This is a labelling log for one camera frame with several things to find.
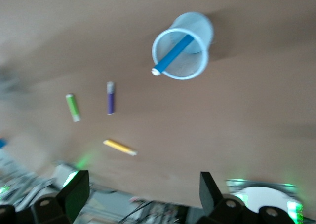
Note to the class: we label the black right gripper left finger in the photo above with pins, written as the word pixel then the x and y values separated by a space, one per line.
pixel 71 199

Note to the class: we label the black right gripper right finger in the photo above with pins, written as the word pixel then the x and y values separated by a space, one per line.
pixel 212 204

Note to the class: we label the blue marker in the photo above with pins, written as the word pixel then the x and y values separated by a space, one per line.
pixel 172 55

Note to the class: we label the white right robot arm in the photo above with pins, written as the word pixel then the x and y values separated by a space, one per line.
pixel 261 197

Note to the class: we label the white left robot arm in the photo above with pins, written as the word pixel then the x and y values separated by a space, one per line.
pixel 64 173

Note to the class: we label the yellow marker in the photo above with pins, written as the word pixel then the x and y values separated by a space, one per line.
pixel 118 146

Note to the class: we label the green marker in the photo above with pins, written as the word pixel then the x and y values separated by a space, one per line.
pixel 73 108

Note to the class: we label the purple marker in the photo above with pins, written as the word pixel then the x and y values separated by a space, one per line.
pixel 110 103

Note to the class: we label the blue mesh cup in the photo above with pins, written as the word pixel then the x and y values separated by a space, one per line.
pixel 200 26

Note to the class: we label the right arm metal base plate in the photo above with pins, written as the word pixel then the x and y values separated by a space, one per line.
pixel 234 182

